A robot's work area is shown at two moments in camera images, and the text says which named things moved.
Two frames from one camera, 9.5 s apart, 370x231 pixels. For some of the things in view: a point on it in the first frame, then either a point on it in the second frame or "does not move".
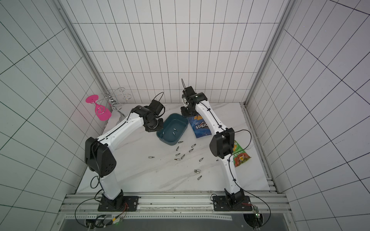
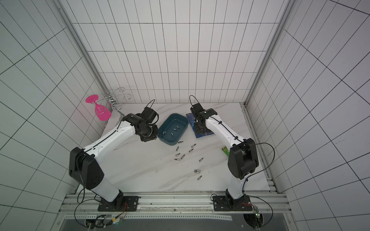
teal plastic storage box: [174, 126] does not move
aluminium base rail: [260, 203] does not move
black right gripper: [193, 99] to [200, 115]
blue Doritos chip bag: [199, 126] does not move
